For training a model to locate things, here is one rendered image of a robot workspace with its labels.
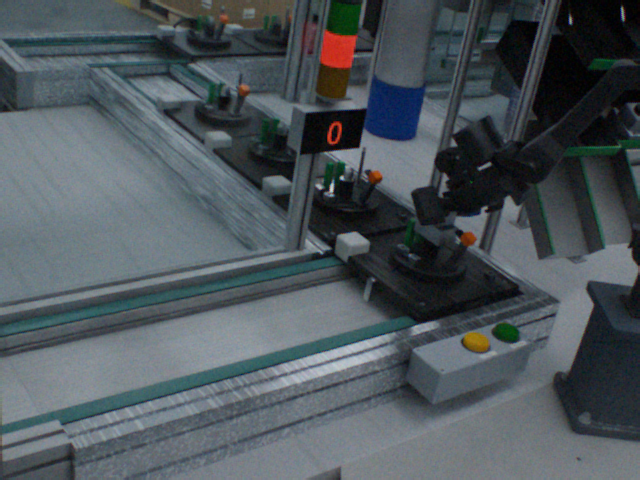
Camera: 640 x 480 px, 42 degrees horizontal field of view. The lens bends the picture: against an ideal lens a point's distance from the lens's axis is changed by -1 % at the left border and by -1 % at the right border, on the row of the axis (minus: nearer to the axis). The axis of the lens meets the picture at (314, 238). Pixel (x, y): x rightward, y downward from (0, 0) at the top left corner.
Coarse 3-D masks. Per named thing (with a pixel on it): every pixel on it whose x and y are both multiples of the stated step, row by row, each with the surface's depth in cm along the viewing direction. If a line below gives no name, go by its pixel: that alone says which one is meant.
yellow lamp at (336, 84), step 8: (320, 64) 132; (320, 72) 132; (328, 72) 131; (336, 72) 130; (344, 72) 131; (320, 80) 132; (328, 80) 131; (336, 80) 131; (344, 80) 132; (320, 88) 132; (328, 88) 132; (336, 88) 132; (344, 88) 132; (328, 96) 132; (336, 96) 132; (344, 96) 133
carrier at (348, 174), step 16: (336, 176) 170; (352, 176) 164; (320, 192) 164; (336, 192) 167; (352, 192) 166; (320, 208) 163; (336, 208) 161; (352, 208) 162; (368, 208) 163; (384, 208) 169; (400, 208) 170; (320, 224) 158; (336, 224) 159; (352, 224) 160; (368, 224) 161; (384, 224) 162; (400, 224) 163
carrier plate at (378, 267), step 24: (384, 240) 156; (360, 264) 147; (384, 264) 148; (480, 264) 154; (384, 288) 142; (408, 288) 142; (432, 288) 143; (456, 288) 144; (480, 288) 146; (504, 288) 147; (408, 312) 138; (432, 312) 137
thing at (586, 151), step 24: (528, 24) 158; (504, 48) 159; (528, 48) 153; (552, 48) 165; (552, 72) 163; (576, 72) 160; (552, 96) 158; (576, 96) 160; (552, 120) 153; (600, 120) 155; (576, 144) 151; (600, 144) 153
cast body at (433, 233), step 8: (416, 216) 150; (448, 216) 144; (416, 224) 148; (432, 224) 145; (440, 224) 144; (448, 224) 145; (424, 232) 146; (432, 232) 145; (440, 232) 143; (448, 232) 144; (432, 240) 145; (440, 240) 144; (448, 240) 145
